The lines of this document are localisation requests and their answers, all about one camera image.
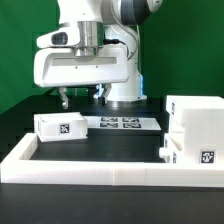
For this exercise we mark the white drawer cabinet frame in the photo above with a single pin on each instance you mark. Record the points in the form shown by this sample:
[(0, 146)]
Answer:
[(196, 123)]

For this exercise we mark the white drawer box front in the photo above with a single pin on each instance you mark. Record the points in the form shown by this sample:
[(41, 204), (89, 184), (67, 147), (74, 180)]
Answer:
[(171, 152)]

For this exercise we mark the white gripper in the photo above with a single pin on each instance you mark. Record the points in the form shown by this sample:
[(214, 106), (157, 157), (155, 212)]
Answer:
[(60, 67)]

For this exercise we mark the white U-shaped border wall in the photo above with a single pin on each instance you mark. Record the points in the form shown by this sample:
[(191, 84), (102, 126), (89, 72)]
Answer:
[(19, 167)]

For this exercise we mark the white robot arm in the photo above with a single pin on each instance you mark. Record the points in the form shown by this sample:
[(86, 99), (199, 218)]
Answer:
[(97, 44)]

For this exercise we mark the white drawer box rear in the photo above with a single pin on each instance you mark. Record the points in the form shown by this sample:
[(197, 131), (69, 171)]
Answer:
[(60, 126)]

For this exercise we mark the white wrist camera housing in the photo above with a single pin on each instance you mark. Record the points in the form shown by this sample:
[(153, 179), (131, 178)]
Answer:
[(60, 38)]

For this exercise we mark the white drawer box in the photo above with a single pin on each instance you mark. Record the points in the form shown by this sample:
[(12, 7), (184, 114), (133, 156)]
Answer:
[(60, 126), (171, 152)]

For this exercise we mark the white marker tag plate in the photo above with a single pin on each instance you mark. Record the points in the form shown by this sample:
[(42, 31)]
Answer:
[(126, 123)]

